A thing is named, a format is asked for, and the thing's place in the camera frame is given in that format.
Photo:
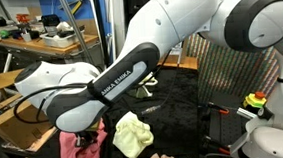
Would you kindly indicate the white metal rail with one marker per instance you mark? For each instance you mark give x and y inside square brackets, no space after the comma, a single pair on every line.
[7,63]

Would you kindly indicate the black curtain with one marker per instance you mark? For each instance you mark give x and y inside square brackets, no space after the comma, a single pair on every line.
[136,2]

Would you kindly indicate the red plush toy green leaves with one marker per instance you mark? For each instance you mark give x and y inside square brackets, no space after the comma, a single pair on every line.
[139,93]

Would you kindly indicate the black jar appliance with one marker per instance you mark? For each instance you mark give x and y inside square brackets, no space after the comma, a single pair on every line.
[50,21]

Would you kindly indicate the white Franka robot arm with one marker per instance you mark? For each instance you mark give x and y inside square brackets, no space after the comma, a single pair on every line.
[177,13]

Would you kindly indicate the white plastic bin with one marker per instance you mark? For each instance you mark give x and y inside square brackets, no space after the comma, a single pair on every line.
[62,40]

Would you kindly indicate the silver slanted pole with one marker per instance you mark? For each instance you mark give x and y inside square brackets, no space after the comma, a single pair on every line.
[74,27]

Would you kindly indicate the black vertical pole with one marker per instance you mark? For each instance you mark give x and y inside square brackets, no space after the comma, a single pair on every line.
[99,25]

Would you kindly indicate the grey workbench wooden top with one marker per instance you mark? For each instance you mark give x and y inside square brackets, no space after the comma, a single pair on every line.
[46,50]

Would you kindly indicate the black clamp orange tip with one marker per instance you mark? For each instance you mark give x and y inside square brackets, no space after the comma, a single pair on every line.
[219,109]
[220,148]

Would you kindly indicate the pink cloth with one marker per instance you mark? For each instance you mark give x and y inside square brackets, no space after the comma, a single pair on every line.
[73,157]

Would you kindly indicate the light green cloth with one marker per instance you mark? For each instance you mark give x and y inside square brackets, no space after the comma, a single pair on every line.
[132,136]

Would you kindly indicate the black table cloth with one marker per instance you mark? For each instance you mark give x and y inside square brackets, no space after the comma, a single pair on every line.
[175,86]

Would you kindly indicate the yellow red emergency stop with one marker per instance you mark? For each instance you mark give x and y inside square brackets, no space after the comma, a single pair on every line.
[255,99]

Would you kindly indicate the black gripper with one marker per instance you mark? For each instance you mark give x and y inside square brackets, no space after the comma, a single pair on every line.
[87,138]

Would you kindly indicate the green small item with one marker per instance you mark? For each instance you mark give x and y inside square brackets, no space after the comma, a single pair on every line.
[5,33]

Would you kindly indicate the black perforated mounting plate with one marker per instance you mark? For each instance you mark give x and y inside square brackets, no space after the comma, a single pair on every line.
[225,130]

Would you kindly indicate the brown cardboard box black tape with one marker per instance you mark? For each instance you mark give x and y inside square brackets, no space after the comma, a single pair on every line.
[11,128]

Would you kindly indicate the orange small item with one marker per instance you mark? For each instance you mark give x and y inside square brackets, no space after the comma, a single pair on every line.
[23,17]

